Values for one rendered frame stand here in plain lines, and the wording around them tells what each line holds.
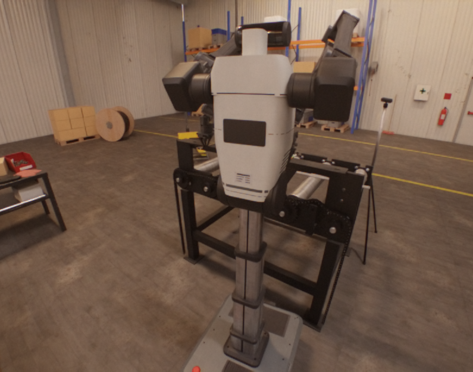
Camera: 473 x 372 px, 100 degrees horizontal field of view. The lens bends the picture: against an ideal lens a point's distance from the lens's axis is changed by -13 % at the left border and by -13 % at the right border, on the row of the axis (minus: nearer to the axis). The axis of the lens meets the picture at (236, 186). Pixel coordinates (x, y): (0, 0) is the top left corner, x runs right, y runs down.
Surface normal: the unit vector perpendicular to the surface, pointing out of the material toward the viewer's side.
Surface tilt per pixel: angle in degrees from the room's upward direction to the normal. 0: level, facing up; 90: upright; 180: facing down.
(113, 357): 0
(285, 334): 0
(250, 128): 90
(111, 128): 90
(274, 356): 0
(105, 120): 90
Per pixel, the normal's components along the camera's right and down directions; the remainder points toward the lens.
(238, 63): -0.42, 0.37
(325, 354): 0.00, -0.91
